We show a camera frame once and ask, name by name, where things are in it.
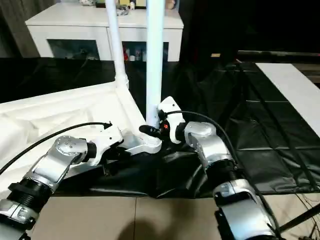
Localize white plastic table top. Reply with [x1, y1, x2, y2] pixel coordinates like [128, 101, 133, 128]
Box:
[0, 79, 164, 194]

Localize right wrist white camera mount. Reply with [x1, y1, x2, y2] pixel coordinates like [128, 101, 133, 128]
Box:
[156, 95, 187, 145]

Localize grey curtain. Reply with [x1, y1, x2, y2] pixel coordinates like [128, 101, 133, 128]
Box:
[0, 0, 56, 59]

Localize white flat board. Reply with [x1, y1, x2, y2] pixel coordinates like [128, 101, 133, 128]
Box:
[254, 62, 320, 138]

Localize black mat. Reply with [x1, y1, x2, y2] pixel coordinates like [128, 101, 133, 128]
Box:
[0, 56, 320, 200]

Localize white cabinet with glass doors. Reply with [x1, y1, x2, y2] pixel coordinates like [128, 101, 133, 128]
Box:
[24, 1, 185, 63]

